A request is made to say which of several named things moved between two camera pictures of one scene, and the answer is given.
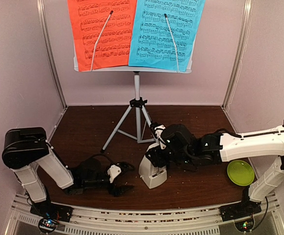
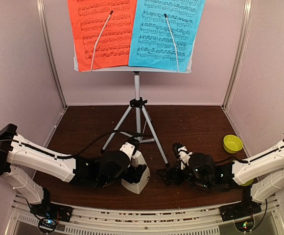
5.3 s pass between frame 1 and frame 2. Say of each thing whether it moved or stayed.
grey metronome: moved
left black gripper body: moved
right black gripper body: moved
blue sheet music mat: stayed
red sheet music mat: stayed
